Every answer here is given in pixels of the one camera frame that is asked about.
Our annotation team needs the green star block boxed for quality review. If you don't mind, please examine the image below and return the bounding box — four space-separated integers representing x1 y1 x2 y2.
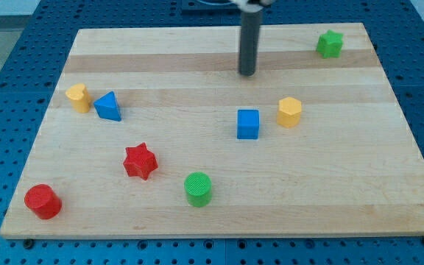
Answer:
316 29 344 58

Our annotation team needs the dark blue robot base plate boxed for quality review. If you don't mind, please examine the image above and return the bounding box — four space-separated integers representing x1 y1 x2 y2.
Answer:
180 0 239 14

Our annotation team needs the blue cube block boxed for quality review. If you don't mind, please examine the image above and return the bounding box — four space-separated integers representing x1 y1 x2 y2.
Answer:
236 109 260 140

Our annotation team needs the yellow hexagon block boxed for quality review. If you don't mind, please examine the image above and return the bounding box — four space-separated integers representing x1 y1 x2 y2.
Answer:
277 97 302 128

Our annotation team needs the red cylinder block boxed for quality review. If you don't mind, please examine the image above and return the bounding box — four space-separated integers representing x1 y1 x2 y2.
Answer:
24 184 63 219

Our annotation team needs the yellow heart block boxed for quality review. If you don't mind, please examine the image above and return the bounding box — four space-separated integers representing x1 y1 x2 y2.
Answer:
65 83 92 113

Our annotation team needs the dark grey cylindrical pointer rod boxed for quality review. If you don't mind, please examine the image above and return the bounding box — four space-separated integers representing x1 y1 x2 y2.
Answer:
238 10 262 77

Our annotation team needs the green cylinder block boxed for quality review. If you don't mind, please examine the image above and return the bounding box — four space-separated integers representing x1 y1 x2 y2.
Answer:
184 172 212 208

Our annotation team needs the blue triangle block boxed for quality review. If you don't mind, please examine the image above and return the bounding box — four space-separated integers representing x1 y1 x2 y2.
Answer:
93 91 121 121

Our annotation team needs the light wooden board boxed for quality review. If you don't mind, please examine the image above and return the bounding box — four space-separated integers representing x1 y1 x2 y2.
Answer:
0 23 424 240

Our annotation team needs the red star block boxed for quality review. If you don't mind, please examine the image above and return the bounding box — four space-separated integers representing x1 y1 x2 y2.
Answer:
123 142 158 181

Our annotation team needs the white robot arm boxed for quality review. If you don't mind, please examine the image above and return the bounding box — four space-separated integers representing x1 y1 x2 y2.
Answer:
230 0 276 13

